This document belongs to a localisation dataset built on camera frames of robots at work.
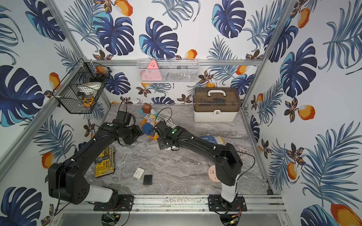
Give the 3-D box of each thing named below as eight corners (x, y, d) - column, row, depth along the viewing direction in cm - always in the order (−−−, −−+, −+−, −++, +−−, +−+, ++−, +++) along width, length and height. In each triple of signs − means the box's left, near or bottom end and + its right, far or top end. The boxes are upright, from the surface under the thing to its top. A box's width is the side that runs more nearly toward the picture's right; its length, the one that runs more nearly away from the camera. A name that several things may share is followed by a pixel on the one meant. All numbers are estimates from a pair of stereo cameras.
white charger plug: (132, 179, 84) (131, 178, 82) (138, 168, 89) (137, 166, 87) (138, 182, 84) (137, 181, 82) (144, 170, 88) (144, 169, 86)
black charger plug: (143, 187, 82) (142, 185, 80) (145, 176, 86) (144, 174, 84) (151, 187, 82) (150, 185, 80) (153, 176, 86) (152, 174, 84)
